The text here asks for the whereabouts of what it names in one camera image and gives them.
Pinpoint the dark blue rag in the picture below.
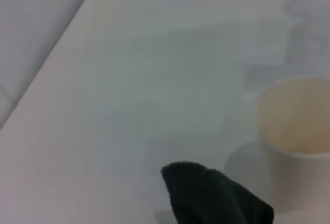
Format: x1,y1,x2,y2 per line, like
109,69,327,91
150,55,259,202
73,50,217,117
160,161,275,224

